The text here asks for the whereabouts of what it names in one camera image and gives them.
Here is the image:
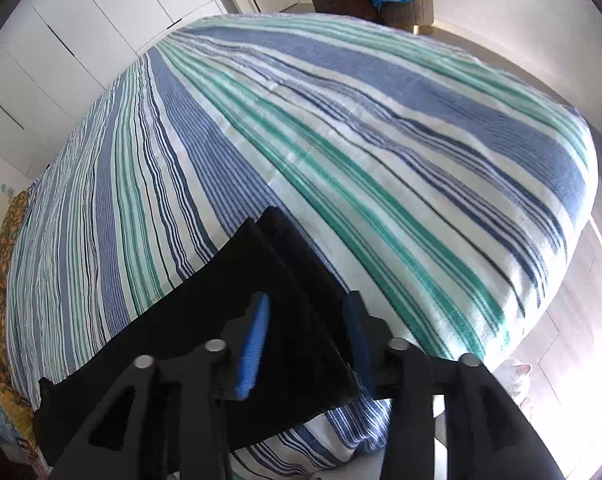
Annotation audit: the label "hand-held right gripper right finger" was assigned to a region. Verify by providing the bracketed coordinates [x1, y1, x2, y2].
[343, 290, 567, 480]

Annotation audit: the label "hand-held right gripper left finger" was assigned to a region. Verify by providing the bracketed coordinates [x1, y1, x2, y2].
[48, 292, 272, 480]

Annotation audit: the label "black pants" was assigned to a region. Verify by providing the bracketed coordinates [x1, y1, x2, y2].
[33, 206, 362, 471]

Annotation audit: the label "white cat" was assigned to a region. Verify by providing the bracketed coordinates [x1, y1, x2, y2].
[494, 360, 532, 411]

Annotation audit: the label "striped bedspread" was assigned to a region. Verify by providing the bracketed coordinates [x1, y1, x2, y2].
[3, 12, 599, 480]

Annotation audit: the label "orange floral blanket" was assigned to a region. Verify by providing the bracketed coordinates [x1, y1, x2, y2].
[0, 187, 36, 441]

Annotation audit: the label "brown basket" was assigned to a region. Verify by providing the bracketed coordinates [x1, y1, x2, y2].
[378, 0, 437, 33]

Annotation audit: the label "white wardrobe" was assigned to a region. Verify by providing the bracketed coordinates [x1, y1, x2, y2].
[0, 0, 262, 181]

